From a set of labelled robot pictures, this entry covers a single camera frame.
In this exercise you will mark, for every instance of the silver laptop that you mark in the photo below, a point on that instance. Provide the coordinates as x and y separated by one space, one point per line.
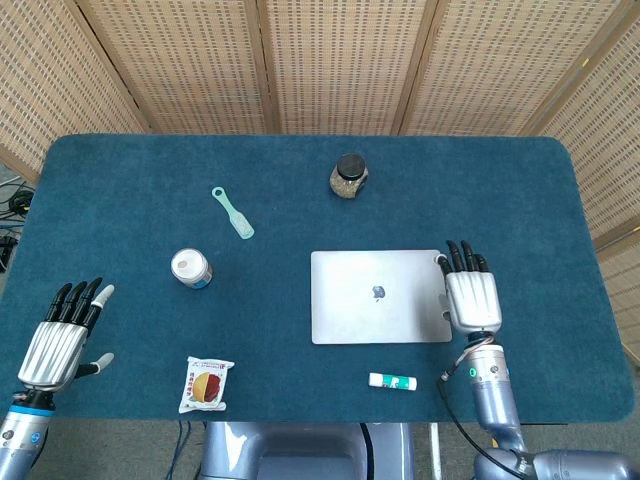
380 300

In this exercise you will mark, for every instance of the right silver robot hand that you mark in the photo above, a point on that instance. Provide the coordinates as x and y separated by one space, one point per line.
472 302

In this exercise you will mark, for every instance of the white snack cake packet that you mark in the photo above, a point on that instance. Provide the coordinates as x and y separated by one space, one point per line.
205 385

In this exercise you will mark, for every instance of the black lid jar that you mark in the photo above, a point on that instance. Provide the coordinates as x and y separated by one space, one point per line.
350 175

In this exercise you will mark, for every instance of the white green glue stick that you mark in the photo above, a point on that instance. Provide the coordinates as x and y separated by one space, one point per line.
392 381

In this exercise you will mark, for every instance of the green plastic brush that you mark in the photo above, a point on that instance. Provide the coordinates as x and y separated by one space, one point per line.
235 216

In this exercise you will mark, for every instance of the white table leg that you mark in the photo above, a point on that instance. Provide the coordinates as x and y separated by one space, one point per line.
436 450

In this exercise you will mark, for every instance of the bamboo folding screen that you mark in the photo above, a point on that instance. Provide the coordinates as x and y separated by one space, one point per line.
340 65

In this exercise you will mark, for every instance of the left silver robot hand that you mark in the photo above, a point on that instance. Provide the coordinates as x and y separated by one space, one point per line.
52 357

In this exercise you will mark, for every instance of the white lid jar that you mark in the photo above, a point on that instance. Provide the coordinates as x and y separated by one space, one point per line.
189 267

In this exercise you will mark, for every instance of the grey robot torso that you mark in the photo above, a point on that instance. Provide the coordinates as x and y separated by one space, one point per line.
300 452

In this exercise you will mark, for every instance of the blue table mat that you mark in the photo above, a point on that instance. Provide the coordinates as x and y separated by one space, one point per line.
250 310

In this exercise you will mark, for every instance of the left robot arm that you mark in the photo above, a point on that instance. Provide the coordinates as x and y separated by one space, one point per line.
22 435

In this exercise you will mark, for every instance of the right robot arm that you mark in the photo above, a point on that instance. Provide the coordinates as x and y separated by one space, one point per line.
495 400

